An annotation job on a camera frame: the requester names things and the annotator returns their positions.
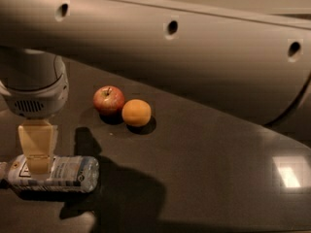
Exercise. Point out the red apple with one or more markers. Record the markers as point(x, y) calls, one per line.
point(108, 100)

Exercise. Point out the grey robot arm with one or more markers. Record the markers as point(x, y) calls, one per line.
point(252, 66)

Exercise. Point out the clear plastic water bottle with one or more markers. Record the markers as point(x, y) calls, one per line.
point(68, 174)

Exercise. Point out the orange fruit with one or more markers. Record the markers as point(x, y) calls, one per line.
point(136, 113)

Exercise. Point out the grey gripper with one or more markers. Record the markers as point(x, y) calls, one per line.
point(38, 101)

